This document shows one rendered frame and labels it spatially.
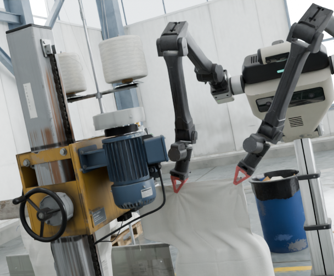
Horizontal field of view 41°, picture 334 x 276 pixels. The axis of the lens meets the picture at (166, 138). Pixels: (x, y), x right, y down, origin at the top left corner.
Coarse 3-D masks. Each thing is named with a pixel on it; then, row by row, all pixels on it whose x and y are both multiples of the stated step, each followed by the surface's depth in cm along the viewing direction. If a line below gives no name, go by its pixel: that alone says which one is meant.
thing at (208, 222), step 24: (168, 192) 189; (192, 192) 185; (216, 192) 179; (240, 192) 176; (144, 216) 192; (168, 216) 192; (192, 216) 187; (216, 216) 180; (240, 216) 177; (168, 240) 190; (192, 240) 184; (216, 240) 180; (240, 240) 176; (264, 240) 181; (192, 264) 180; (216, 264) 176; (240, 264) 173; (264, 264) 173
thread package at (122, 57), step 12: (120, 36) 161; (132, 36) 162; (108, 48) 162; (120, 48) 161; (132, 48) 162; (108, 60) 162; (120, 60) 161; (132, 60) 162; (144, 60) 167; (108, 72) 163; (120, 72) 161; (132, 72) 161; (144, 72) 165
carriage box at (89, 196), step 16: (80, 144) 155; (96, 144) 164; (16, 160) 158; (32, 160) 156; (48, 160) 153; (32, 176) 163; (80, 176) 151; (96, 176) 161; (64, 192) 152; (80, 192) 150; (96, 192) 159; (32, 208) 158; (80, 208) 151; (96, 208) 157; (112, 208) 168; (32, 224) 159; (80, 224) 152
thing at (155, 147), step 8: (160, 136) 153; (144, 144) 152; (152, 144) 152; (160, 144) 152; (144, 152) 153; (152, 152) 152; (160, 152) 152; (152, 160) 152; (160, 160) 153; (168, 160) 153; (160, 168) 157
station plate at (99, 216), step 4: (96, 212) 156; (100, 212) 158; (104, 212) 161; (96, 216) 155; (100, 216) 158; (104, 216) 160; (96, 220) 155; (100, 220) 157; (104, 220) 160; (96, 224) 154
